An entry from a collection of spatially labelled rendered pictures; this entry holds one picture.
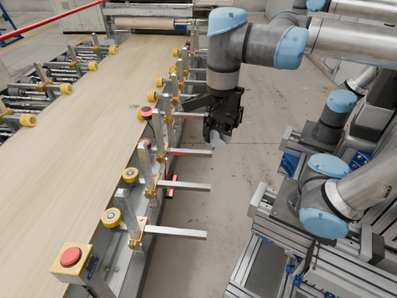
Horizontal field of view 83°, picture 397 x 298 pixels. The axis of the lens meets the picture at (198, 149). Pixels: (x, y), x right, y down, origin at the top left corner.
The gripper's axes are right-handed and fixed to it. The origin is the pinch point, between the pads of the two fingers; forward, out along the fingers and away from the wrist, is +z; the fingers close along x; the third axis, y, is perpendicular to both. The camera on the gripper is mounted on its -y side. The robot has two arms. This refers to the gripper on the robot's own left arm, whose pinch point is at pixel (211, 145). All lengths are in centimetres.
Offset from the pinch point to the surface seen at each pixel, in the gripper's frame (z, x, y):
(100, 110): 42, 39, -108
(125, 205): 23.9, -18.8, -23.3
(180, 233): 49, -7, -9
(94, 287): 25, -42, -12
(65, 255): 8.6, -41.9, -15.1
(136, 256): 62, -21, -25
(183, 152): 46, 35, -35
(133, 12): 15, 202, -218
